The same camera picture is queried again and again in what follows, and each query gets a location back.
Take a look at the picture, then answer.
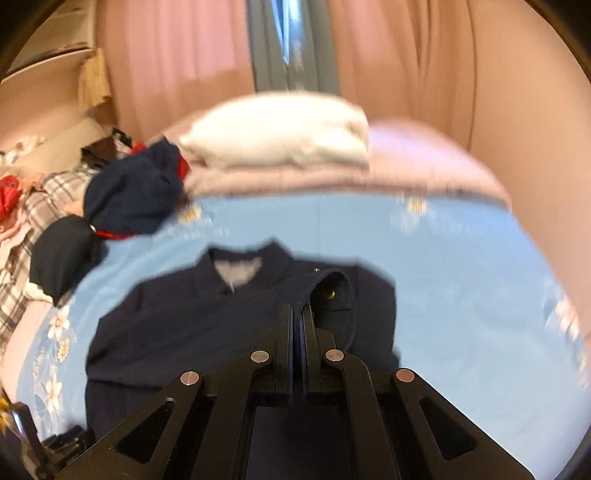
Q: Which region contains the grey plaid blanket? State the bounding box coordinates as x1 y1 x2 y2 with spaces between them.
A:
0 166 102 333

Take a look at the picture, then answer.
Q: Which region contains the dark cloth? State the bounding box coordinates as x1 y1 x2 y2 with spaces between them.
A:
83 129 139 162

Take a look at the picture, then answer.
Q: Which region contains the beige pillow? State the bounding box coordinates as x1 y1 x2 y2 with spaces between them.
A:
18 117 116 176

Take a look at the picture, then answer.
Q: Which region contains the white shelf unit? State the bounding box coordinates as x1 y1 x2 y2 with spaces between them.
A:
0 0 98 84

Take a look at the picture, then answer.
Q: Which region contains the beige tasselled cloth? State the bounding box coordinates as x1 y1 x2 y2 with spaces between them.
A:
78 48 114 112

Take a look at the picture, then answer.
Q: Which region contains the pink curtain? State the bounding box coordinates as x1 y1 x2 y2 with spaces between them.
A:
99 0 257 139
325 0 481 148

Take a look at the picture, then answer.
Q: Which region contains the folded navy garment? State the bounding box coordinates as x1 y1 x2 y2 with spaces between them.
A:
30 215 107 305

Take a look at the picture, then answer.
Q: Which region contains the grey-blue curtain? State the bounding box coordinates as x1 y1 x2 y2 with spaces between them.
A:
247 0 340 95

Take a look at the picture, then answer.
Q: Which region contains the pink folded quilt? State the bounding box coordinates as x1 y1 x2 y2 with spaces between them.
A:
148 117 513 213

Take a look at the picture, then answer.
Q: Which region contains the navy collared jacket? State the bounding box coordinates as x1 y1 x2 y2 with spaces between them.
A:
85 240 402 444

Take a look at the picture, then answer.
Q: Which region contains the white pillow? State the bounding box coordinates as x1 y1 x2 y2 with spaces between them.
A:
178 92 372 169

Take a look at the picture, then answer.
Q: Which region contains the crumpled navy garment red trim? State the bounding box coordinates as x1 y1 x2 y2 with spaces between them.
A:
83 138 190 241

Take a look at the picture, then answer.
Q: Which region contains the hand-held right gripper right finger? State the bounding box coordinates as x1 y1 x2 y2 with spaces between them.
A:
298 314 532 480

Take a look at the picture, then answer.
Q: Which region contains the blue floral bed sheet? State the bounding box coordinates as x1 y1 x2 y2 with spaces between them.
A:
0 191 587 480

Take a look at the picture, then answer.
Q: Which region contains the red padded jacket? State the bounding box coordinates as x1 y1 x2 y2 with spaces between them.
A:
0 173 21 220

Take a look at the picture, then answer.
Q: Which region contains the pink mattress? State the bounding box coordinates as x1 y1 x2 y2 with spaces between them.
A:
0 305 47 393

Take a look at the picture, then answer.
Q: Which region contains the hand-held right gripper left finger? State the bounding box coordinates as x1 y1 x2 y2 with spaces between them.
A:
60 305 296 480

